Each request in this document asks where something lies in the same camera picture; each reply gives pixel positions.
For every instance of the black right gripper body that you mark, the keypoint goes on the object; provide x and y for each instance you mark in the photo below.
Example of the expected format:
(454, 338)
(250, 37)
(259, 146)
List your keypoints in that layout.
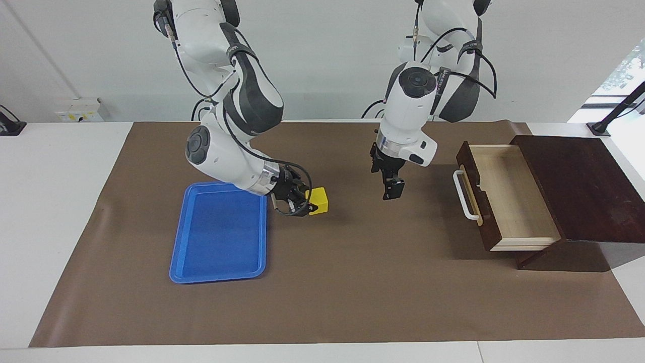
(288, 186)

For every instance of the brown table mat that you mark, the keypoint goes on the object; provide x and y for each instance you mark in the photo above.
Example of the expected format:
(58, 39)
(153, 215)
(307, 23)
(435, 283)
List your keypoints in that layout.
(352, 277)

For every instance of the bright window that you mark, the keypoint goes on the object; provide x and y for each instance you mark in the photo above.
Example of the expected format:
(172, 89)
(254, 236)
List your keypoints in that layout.
(625, 65)

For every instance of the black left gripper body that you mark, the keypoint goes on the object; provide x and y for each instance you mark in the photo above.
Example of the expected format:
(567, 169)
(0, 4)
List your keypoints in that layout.
(387, 164)

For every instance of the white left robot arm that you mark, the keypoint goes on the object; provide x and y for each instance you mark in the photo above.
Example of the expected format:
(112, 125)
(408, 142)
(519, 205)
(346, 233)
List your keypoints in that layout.
(408, 116)

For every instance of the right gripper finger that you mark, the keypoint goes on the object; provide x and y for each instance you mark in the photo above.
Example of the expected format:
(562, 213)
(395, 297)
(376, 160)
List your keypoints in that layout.
(304, 185)
(302, 207)

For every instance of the blue plastic tray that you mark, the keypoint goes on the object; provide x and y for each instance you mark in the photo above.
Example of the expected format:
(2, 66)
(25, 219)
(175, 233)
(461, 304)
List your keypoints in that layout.
(216, 242)

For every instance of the dark wooden cabinet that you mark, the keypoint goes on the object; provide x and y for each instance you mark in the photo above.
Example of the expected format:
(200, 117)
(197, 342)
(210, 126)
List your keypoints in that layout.
(589, 191)

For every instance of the wooden drawer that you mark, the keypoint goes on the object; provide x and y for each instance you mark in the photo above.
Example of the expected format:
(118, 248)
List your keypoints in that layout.
(509, 191)

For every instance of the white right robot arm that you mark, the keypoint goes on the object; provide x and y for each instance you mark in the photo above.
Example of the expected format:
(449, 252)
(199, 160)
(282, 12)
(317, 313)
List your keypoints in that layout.
(216, 151)

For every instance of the yellow block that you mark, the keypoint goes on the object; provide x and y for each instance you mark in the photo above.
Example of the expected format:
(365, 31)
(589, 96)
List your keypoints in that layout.
(320, 200)

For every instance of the white wall socket box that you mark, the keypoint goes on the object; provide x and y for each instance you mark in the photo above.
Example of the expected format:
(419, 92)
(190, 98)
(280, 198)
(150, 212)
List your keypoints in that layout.
(80, 111)

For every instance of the black camera stand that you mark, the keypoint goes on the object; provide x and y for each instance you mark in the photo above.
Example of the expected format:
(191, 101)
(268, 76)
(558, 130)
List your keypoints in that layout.
(599, 128)
(10, 126)

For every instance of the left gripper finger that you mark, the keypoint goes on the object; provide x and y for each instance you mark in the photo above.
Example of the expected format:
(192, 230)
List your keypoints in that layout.
(388, 189)
(398, 189)

